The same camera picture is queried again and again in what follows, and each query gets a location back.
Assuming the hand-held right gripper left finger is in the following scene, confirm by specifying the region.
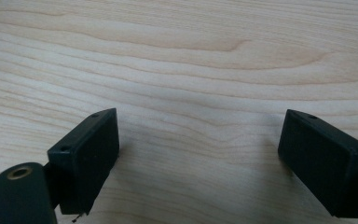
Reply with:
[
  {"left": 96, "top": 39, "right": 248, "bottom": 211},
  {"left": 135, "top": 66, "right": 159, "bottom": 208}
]
[{"left": 47, "top": 107, "right": 120, "bottom": 217}]

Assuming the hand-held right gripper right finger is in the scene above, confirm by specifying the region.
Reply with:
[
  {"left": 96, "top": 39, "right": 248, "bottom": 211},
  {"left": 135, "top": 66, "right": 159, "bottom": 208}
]
[{"left": 277, "top": 108, "right": 358, "bottom": 219}]

